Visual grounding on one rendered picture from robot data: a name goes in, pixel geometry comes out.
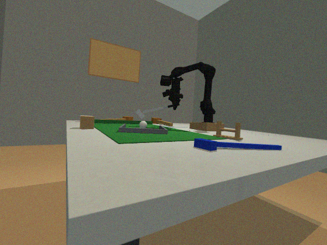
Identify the white golf ball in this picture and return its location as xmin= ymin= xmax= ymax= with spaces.
xmin=139 ymin=121 xmax=147 ymax=129

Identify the green putting mat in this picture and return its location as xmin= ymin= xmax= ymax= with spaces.
xmin=94 ymin=123 xmax=226 ymax=144

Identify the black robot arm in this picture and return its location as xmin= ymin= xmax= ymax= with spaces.
xmin=160 ymin=62 xmax=216 ymax=123

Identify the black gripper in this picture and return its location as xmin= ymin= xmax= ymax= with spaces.
xmin=168 ymin=86 xmax=183 ymax=110

